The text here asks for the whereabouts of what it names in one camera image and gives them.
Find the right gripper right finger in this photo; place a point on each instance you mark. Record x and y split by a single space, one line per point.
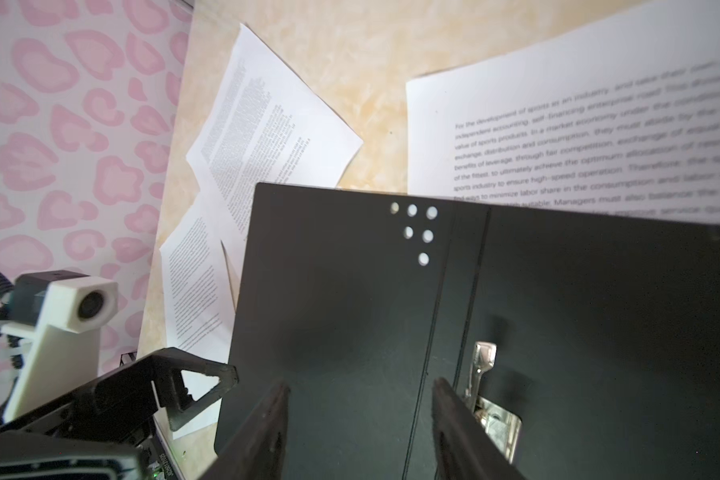
462 448

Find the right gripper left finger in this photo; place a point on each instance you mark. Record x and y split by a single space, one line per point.
258 449

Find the printed paper sheet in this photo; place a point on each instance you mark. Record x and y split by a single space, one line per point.
620 117

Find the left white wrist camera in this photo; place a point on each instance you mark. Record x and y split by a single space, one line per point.
60 315

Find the blue black file folder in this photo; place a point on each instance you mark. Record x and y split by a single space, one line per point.
600 333

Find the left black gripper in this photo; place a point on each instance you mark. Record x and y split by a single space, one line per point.
109 432

